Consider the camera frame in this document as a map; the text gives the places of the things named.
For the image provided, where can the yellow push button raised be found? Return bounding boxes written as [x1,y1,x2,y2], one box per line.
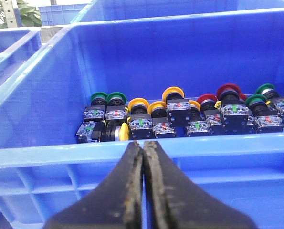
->
[162,86,191,127]

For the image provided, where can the green push button far left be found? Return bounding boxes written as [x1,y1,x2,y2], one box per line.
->
[83,92,107,122]

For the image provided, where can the green potted plant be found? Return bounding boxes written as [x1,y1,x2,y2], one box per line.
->
[0,0,42,29]

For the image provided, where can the green push button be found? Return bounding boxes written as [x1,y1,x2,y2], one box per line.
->
[83,92,107,122]
[255,83,284,125]
[245,94,284,134]
[105,92,127,126]

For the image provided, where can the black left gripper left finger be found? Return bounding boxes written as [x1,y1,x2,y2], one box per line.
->
[44,142,143,229]

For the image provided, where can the small blue background crate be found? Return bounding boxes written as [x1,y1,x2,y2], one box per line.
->
[39,4,86,26]

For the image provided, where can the red push button front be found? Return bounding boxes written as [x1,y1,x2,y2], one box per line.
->
[197,94,223,135]

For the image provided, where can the green push button rear right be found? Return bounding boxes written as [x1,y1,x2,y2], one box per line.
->
[255,83,284,125]

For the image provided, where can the yellow push button sideways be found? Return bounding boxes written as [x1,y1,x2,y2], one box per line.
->
[75,121,129,143]

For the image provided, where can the yellow push button upright left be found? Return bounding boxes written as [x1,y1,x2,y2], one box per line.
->
[127,98,153,140]

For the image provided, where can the perforated metal post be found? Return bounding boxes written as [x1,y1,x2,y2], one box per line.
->
[1,0,18,28]

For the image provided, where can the yellow push button hidden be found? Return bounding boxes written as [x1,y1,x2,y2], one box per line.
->
[184,100,210,137]

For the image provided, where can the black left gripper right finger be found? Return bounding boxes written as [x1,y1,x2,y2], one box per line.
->
[144,141,257,229]

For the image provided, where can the blue plastic target crate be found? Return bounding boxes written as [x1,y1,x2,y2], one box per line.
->
[0,27,42,86]

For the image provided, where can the yellow push button middle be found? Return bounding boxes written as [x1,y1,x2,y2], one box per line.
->
[147,101,177,139]

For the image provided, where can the blue plastic source crate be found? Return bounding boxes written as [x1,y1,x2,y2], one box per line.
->
[0,8,284,229]

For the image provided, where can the blue crate behind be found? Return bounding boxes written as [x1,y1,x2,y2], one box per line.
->
[71,0,284,23]

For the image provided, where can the green push button front right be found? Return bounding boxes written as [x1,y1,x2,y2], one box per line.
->
[245,94,284,134]

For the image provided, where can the red push button raised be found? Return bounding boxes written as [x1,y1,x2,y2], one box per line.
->
[216,83,249,134]

